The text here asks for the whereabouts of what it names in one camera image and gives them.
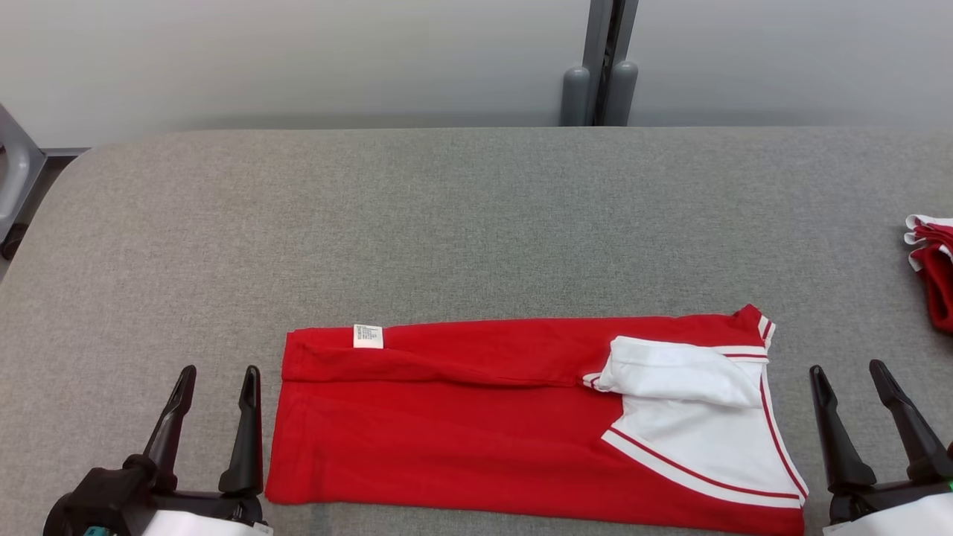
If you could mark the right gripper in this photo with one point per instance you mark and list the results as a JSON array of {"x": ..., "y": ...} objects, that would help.
[{"x": 878, "y": 497}]

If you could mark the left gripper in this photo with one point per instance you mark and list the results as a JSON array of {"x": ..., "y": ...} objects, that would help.
[{"x": 104, "y": 499}]

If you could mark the red shorts with white stripe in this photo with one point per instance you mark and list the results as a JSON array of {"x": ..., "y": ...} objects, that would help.
[{"x": 938, "y": 283}]

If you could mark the red white sports jersey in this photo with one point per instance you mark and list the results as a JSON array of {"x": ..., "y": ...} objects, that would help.
[{"x": 447, "y": 439}]

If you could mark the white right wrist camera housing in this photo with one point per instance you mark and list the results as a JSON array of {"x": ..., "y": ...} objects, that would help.
[{"x": 908, "y": 521}]

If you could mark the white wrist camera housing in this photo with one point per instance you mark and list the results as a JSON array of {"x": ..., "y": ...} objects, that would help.
[
  {"x": 908, "y": 521},
  {"x": 201, "y": 525}
]

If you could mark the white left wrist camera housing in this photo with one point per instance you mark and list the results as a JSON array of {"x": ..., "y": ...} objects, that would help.
[{"x": 201, "y": 525}]

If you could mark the grey metal frame with caster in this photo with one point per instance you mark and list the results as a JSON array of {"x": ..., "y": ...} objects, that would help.
[{"x": 18, "y": 167}]

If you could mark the grey cylindrical post foot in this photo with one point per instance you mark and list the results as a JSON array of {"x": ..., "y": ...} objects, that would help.
[
  {"x": 575, "y": 97},
  {"x": 622, "y": 93}
]

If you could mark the grey metal partition post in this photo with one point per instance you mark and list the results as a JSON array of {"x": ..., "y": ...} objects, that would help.
[{"x": 595, "y": 37}]

